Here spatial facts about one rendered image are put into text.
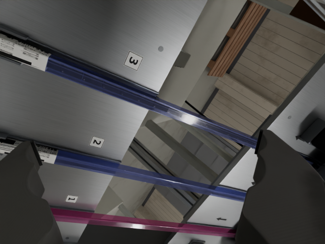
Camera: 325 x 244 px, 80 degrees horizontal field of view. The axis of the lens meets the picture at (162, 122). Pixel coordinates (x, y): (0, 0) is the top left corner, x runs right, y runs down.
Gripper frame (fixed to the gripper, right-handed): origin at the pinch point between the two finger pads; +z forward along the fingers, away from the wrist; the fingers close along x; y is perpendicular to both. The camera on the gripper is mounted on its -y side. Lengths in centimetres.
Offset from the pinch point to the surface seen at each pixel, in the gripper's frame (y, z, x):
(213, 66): 56, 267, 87
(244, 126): 193, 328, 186
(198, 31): -2, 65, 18
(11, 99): 0.7, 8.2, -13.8
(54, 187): 14.0, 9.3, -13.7
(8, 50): -4.1, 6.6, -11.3
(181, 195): 46, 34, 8
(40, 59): -3.2, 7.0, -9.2
